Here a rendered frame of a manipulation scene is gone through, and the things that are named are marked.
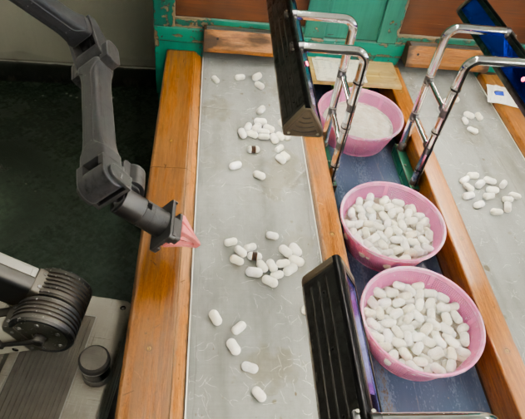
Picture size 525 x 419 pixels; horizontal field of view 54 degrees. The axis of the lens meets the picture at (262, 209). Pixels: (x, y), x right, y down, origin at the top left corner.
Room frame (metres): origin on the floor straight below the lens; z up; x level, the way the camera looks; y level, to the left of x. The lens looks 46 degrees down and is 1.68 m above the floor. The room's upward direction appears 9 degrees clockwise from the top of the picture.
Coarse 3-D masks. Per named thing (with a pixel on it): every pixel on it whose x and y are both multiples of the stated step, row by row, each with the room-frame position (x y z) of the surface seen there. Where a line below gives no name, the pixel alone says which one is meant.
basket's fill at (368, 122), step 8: (344, 104) 1.44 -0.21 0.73; (360, 104) 1.45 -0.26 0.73; (344, 112) 1.38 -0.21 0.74; (360, 112) 1.39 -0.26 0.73; (368, 112) 1.40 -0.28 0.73; (376, 112) 1.41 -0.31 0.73; (360, 120) 1.35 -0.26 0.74; (368, 120) 1.37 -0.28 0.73; (376, 120) 1.36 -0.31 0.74; (384, 120) 1.38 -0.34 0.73; (352, 128) 1.30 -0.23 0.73; (360, 128) 1.30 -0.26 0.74; (368, 128) 1.32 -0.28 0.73; (376, 128) 1.33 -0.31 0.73; (384, 128) 1.34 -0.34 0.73; (392, 128) 1.34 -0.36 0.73; (360, 136) 1.28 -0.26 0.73; (368, 136) 1.28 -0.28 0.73; (376, 136) 1.29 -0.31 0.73; (384, 136) 1.29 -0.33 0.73
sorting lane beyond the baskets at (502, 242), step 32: (416, 96) 1.53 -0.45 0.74; (480, 96) 1.59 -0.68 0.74; (448, 128) 1.38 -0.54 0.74; (480, 128) 1.41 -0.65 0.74; (448, 160) 1.21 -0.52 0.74; (480, 160) 1.24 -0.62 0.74; (512, 160) 1.26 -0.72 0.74; (480, 192) 1.10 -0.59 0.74; (480, 224) 0.97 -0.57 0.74; (512, 224) 0.99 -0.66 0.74; (480, 256) 0.86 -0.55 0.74; (512, 256) 0.88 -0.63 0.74; (512, 288) 0.77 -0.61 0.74; (512, 320) 0.68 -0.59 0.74
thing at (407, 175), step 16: (448, 32) 1.26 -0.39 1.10; (464, 32) 1.26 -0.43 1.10; (480, 32) 1.27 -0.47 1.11; (496, 32) 1.28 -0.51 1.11; (432, 64) 1.26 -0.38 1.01; (464, 64) 1.11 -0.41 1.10; (480, 64) 1.11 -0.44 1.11; (496, 64) 1.11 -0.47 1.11; (512, 64) 1.12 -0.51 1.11; (432, 80) 1.25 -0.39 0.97; (464, 80) 1.11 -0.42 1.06; (448, 96) 1.11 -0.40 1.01; (416, 112) 1.26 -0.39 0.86; (448, 112) 1.10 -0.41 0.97; (400, 144) 1.26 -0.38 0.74; (432, 144) 1.11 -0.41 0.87; (400, 160) 1.21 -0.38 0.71; (400, 176) 1.18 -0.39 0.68; (416, 176) 1.11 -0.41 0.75
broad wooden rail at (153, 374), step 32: (192, 64) 1.46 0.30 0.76; (160, 96) 1.27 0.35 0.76; (192, 96) 1.29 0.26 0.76; (160, 128) 1.12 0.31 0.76; (192, 128) 1.15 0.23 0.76; (160, 160) 0.99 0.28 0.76; (192, 160) 1.02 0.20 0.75; (160, 192) 0.87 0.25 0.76; (192, 192) 0.91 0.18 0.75; (192, 224) 0.81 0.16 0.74; (160, 256) 0.68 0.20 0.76; (160, 288) 0.60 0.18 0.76; (128, 320) 0.52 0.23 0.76; (160, 320) 0.53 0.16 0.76; (128, 352) 0.45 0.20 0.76; (160, 352) 0.46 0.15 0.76; (128, 384) 0.39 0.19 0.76; (160, 384) 0.40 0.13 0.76; (128, 416) 0.34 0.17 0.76; (160, 416) 0.34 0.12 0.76
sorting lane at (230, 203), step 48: (240, 96) 1.36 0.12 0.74; (240, 144) 1.14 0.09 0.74; (288, 144) 1.17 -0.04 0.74; (240, 192) 0.94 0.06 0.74; (288, 192) 0.97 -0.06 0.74; (240, 240) 0.79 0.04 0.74; (288, 240) 0.81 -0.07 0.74; (192, 288) 0.63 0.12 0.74; (240, 288) 0.65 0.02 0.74; (288, 288) 0.67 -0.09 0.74; (192, 336) 0.52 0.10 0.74; (240, 336) 0.54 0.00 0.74; (288, 336) 0.55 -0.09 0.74; (192, 384) 0.42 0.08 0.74; (240, 384) 0.44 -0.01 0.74; (288, 384) 0.45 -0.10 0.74
